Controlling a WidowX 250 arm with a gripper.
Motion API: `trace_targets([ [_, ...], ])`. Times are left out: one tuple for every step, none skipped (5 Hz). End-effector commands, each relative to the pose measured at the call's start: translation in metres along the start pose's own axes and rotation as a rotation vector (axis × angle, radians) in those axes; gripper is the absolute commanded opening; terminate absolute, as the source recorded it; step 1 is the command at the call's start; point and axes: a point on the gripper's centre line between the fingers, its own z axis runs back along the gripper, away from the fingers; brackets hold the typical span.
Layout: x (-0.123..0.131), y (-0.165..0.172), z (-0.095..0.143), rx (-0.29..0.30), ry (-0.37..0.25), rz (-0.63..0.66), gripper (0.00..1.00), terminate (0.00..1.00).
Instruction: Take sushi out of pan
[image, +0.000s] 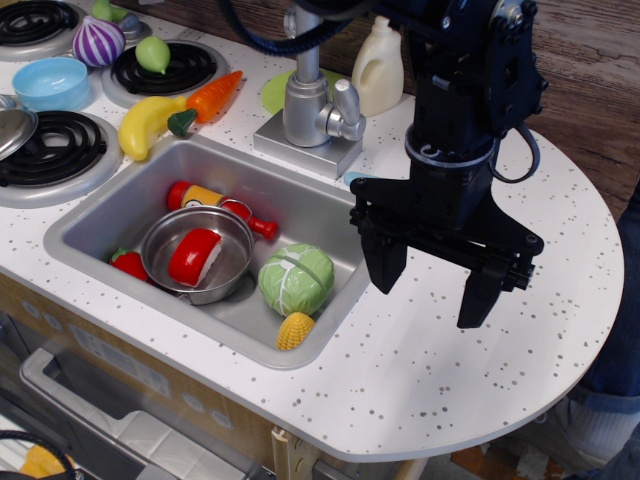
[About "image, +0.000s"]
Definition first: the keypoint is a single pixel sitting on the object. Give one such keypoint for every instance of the green toy vegetable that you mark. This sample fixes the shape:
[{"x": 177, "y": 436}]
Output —
[{"x": 104, "y": 10}]

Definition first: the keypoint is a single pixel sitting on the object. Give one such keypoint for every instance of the front left stove burner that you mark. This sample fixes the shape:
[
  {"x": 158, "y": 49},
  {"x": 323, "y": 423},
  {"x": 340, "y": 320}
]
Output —
[{"x": 68, "y": 155}]

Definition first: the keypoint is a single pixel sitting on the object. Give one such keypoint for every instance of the light blue plastic utensil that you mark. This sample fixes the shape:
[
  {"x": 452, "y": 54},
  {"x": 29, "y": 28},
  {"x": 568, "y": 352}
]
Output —
[{"x": 351, "y": 176}]

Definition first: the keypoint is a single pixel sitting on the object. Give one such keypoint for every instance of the silver toy faucet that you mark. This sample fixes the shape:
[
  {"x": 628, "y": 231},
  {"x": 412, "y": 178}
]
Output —
[{"x": 320, "y": 128}]

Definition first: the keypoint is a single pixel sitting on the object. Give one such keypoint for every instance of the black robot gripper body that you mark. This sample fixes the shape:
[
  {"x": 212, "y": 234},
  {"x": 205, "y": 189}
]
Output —
[{"x": 445, "y": 208}]

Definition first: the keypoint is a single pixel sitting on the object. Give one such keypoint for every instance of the red white toy sushi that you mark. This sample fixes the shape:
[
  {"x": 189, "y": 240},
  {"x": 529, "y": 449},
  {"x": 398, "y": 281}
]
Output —
[{"x": 194, "y": 256}]

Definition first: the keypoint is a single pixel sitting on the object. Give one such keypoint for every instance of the person leg in jeans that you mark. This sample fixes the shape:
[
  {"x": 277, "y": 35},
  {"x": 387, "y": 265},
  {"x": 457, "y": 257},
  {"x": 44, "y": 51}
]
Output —
[{"x": 600, "y": 418}]

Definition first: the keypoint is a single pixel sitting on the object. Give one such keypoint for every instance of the yellow toy corn cob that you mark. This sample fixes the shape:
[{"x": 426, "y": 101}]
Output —
[{"x": 293, "y": 331}]

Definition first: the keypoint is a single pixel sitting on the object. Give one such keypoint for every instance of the orange toy carrot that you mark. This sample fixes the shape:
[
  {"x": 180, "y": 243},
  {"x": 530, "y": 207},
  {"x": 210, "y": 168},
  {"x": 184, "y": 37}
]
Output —
[{"x": 205, "y": 103}]

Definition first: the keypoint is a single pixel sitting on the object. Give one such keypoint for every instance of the back left stove burner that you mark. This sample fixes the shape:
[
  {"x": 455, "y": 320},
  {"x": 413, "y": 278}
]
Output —
[{"x": 33, "y": 30}]

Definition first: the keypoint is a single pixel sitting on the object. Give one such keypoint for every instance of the cream toy detergent bottle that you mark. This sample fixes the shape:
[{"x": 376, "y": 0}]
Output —
[{"x": 378, "y": 72}]

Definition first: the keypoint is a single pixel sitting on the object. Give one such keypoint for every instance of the purple striped toy onion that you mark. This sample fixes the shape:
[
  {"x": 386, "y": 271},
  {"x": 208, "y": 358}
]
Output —
[{"x": 98, "y": 43}]

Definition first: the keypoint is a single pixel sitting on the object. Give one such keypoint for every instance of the red toy ketchup bottle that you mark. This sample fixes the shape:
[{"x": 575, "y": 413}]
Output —
[{"x": 183, "y": 194}]

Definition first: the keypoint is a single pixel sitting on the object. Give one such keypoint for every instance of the red toy strawberry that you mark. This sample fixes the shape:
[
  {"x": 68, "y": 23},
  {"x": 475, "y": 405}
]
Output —
[{"x": 130, "y": 262}]

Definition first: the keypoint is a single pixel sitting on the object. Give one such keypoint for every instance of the green toy pear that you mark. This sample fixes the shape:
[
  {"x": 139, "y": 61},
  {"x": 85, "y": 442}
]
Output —
[{"x": 153, "y": 54}]

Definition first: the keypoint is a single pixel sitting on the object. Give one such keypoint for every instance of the small silver metal pan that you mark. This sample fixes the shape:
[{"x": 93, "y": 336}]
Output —
[{"x": 230, "y": 267}]

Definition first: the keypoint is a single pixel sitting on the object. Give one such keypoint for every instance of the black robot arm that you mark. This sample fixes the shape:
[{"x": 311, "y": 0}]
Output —
[{"x": 475, "y": 80}]

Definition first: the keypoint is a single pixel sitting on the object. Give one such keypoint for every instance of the light blue plastic bowl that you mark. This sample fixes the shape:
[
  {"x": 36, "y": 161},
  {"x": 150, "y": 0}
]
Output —
[{"x": 57, "y": 83}]

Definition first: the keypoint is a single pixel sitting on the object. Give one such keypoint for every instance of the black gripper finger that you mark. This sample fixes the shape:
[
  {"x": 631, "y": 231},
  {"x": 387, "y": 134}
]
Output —
[
  {"x": 483, "y": 289},
  {"x": 384, "y": 252}
]

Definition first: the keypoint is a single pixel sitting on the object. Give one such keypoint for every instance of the silver pot lid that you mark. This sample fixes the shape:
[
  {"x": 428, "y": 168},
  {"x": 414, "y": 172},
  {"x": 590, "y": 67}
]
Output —
[{"x": 18, "y": 125}]

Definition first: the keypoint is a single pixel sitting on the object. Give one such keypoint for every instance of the yellow toy banana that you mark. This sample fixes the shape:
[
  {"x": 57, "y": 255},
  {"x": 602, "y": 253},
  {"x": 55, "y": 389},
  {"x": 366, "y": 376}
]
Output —
[{"x": 145, "y": 122}]

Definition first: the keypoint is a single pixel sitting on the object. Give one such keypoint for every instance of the light green round plate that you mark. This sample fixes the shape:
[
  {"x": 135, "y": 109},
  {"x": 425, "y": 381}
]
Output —
[{"x": 273, "y": 92}]

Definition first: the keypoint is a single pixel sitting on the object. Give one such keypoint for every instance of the silver oven door handle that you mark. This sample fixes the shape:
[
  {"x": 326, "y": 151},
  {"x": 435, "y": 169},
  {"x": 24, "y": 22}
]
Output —
[{"x": 97, "y": 423}]

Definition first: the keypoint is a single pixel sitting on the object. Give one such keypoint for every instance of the green toy cabbage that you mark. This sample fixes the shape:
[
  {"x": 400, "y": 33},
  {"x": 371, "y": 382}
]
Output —
[{"x": 296, "y": 279}]

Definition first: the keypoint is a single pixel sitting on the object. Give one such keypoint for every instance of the stove burner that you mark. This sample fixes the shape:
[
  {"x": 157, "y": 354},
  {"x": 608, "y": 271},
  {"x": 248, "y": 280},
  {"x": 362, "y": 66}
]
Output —
[
  {"x": 68, "y": 155},
  {"x": 192, "y": 65},
  {"x": 33, "y": 30}
]

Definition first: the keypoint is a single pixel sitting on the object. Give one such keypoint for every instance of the silver toy sink basin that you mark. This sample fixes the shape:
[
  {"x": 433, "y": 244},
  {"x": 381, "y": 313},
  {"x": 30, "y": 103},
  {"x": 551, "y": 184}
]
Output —
[{"x": 120, "y": 212}]

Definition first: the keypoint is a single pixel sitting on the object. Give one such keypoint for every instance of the back right stove burner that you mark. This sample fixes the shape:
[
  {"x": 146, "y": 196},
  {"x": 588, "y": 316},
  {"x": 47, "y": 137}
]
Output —
[{"x": 192, "y": 65}]

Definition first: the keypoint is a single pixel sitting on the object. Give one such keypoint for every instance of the grey stove knob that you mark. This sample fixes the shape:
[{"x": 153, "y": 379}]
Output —
[{"x": 133, "y": 28}]

